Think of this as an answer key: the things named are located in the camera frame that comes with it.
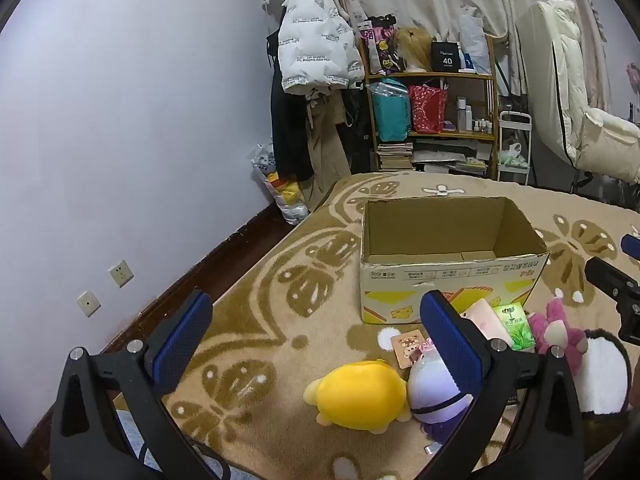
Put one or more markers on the beige hanging coat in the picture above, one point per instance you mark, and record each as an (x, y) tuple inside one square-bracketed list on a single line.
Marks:
[(325, 160)]

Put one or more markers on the stack of books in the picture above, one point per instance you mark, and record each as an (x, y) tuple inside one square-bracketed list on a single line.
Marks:
[(395, 156)]

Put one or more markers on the white wall socket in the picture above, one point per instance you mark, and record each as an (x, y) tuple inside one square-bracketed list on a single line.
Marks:
[(89, 304), (121, 273)]

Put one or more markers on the group of white cosmetic bottles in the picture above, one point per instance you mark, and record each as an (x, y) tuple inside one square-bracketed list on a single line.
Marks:
[(467, 117)]

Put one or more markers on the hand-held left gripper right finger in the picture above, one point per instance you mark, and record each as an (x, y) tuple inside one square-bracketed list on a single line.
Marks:
[(450, 345)]

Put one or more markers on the clear bag of toys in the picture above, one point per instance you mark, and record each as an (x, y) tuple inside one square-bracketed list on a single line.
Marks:
[(285, 195)]

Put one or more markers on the green white plastic bag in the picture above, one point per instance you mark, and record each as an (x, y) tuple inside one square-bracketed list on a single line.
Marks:
[(514, 156)]

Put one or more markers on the pink soft pouch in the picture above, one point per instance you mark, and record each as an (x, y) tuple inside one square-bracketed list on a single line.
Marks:
[(487, 320)]

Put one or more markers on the wooden shelf rack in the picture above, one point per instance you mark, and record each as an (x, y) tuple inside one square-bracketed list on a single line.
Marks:
[(430, 76)]

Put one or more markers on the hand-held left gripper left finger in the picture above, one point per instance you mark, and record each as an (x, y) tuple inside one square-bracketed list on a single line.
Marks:
[(182, 345)]

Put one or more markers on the black hanging coat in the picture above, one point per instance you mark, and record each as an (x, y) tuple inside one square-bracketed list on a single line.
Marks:
[(287, 130)]

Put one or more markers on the pile of papers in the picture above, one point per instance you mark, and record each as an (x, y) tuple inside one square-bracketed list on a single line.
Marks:
[(450, 157)]

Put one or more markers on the cream quilted mattress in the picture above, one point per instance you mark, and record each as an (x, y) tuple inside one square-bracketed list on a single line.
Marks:
[(545, 70)]

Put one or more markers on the small bear print card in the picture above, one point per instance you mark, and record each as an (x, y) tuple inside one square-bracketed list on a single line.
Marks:
[(407, 347)]

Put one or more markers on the white trolley cart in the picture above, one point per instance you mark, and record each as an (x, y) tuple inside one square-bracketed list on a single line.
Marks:
[(514, 120)]

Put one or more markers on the red patterned bag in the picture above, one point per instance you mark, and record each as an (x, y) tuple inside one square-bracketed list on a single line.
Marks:
[(427, 110)]

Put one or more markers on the cardboard box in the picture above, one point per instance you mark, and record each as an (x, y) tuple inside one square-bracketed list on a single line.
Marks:
[(440, 280)]

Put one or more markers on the yellow plush toy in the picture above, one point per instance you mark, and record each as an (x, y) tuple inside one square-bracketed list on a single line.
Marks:
[(360, 395)]

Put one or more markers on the large panda plush toy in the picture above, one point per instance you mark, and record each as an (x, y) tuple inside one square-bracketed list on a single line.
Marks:
[(602, 375)]

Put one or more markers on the black hanging garment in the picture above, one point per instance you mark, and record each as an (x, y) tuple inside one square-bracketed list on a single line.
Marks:
[(357, 130)]

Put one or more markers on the cream puffy cushion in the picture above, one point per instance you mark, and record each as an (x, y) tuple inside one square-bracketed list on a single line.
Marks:
[(612, 145)]

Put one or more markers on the pale plush toy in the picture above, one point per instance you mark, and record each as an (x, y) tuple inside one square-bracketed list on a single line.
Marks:
[(430, 390)]

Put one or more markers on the pink bear plush toy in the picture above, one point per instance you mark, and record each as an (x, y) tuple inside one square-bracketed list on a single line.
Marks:
[(555, 335)]

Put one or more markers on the green tissue packet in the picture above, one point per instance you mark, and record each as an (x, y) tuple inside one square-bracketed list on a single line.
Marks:
[(517, 327)]

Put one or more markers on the black gift box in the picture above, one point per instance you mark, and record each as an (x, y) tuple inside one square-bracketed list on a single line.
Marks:
[(446, 57)]

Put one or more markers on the purple printed packet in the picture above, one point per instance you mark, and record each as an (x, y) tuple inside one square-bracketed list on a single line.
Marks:
[(382, 45)]

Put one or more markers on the blond wig on head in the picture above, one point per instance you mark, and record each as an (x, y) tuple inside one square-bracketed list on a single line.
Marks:
[(415, 45)]

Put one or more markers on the white puffer jacket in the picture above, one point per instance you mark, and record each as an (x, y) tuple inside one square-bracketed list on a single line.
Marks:
[(315, 40)]

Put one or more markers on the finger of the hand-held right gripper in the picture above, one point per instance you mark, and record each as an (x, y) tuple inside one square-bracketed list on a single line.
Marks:
[(631, 247), (607, 275)]

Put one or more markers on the teal bag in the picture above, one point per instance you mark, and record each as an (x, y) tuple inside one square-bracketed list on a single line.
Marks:
[(392, 112)]

